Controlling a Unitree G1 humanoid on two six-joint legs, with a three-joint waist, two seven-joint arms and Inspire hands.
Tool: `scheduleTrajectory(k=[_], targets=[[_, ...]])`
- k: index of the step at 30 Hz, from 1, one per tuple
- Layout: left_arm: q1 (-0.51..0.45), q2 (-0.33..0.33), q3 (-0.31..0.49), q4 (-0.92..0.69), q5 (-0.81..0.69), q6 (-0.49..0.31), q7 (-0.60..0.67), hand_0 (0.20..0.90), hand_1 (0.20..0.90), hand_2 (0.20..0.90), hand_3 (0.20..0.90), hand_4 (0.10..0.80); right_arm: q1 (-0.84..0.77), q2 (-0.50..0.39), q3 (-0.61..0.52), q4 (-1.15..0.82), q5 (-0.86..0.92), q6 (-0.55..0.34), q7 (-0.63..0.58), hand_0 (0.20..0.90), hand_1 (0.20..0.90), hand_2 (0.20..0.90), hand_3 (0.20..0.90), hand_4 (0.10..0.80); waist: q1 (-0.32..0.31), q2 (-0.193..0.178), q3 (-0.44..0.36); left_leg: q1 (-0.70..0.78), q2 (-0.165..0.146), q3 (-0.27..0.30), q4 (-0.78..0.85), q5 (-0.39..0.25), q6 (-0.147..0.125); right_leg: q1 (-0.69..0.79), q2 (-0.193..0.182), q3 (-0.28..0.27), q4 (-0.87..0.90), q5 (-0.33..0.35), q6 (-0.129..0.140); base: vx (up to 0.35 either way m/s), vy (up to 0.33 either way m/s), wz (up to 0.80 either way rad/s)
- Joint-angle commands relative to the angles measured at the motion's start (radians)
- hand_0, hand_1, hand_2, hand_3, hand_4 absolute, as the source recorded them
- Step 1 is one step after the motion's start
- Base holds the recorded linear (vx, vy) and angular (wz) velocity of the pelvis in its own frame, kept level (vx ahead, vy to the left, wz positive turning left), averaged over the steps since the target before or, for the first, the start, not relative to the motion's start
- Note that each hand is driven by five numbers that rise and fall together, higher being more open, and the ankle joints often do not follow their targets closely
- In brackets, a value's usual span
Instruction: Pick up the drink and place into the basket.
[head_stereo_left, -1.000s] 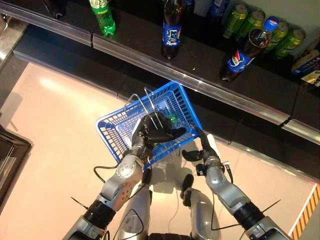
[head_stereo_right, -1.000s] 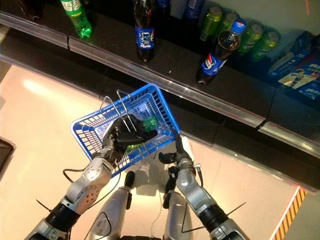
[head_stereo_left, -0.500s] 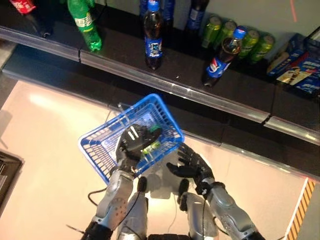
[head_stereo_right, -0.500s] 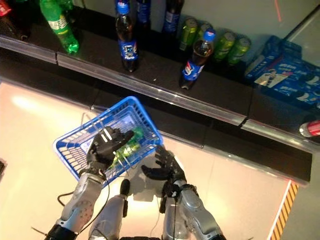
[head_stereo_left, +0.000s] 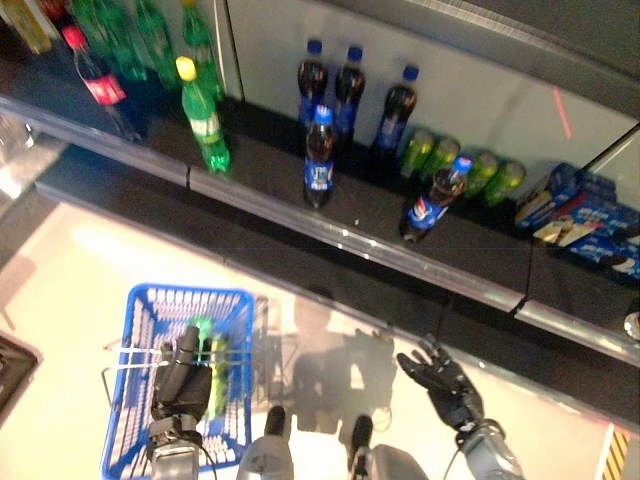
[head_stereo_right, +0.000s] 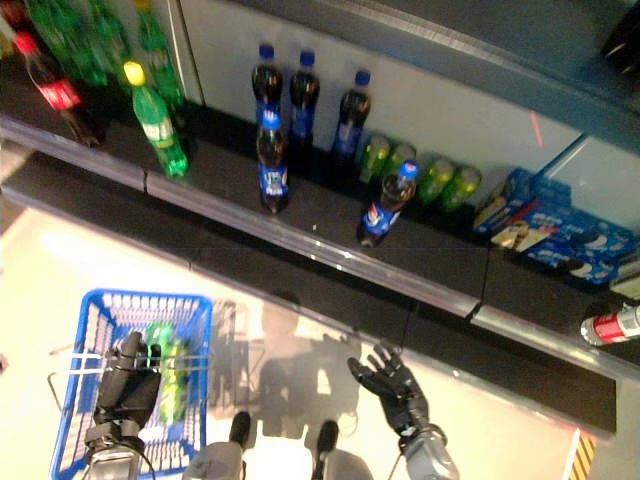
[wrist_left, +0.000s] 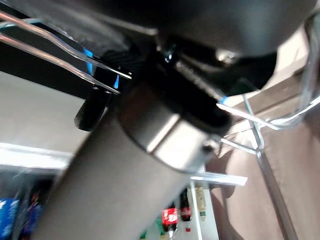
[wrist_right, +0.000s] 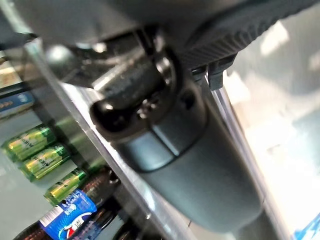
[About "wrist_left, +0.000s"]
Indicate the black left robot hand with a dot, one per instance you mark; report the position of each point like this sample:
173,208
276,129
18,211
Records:
125,175

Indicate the green Sprite bottle yellow cap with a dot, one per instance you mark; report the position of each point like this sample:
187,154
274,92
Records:
160,226

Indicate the blue plastic shopping basket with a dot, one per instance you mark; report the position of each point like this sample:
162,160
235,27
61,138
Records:
88,60

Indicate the Coca-Cola bottle red label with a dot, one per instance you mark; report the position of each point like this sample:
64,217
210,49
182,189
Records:
170,216

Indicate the red cola bottles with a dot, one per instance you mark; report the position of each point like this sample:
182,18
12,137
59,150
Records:
185,211

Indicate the pale tea bottle green cap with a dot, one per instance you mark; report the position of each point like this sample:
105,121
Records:
201,205

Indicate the Pepsi bottle blue cap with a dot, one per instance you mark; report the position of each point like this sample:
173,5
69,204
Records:
10,217
32,220

